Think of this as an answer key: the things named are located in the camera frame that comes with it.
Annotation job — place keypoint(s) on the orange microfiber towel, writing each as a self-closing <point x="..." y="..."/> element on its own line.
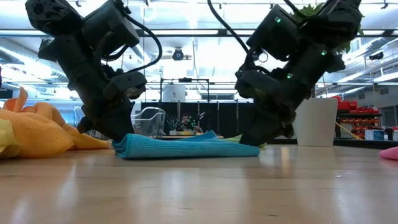
<point x="90" y="141"/>
<point x="37" y="133"/>

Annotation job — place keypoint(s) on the clear plastic container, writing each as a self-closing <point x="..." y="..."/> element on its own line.
<point x="149" y="121"/>

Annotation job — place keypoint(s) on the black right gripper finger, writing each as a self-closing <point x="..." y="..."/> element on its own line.
<point x="264" y="133"/>
<point x="288" y="129"/>

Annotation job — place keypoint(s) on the green microfiber towel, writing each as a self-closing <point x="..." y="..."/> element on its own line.
<point x="231" y="139"/>

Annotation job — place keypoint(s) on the yellow slanted rod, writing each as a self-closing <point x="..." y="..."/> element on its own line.
<point x="348" y="130"/>

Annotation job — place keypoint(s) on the black overhead rig beam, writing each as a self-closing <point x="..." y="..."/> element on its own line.
<point x="192" y="32"/>

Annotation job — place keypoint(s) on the yellow microfiber towel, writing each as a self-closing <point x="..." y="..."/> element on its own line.
<point x="7" y="140"/>

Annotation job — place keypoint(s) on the person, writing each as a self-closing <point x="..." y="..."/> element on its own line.
<point x="186" y="119"/>

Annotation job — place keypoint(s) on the green plant in white pot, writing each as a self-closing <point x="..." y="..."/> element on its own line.
<point x="315" y="121"/>

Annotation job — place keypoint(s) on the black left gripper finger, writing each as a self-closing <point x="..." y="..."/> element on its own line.
<point x="115" y="124"/>
<point x="86" y="126"/>

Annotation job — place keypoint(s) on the white background box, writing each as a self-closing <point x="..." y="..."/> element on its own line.
<point x="174" y="93"/>

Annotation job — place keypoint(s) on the white blue carton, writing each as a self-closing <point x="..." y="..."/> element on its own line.
<point x="373" y="134"/>

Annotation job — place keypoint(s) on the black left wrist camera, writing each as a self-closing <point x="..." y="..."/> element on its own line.
<point x="124" y="84"/>

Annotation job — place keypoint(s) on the pink microfiber towel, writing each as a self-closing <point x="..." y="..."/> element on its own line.
<point x="390" y="154"/>

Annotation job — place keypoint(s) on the black ceiling camera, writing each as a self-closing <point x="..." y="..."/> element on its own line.
<point x="178" y="55"/>

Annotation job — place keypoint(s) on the black metal stand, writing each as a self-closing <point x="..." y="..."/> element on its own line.
<point x="185" y="80"/>

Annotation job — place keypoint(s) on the shelf with red bins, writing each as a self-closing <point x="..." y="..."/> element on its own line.
<point x="357" y="109"/>

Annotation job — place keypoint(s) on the blue microfiber towel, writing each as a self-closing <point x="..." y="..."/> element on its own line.
<point x="186" y="147"/>

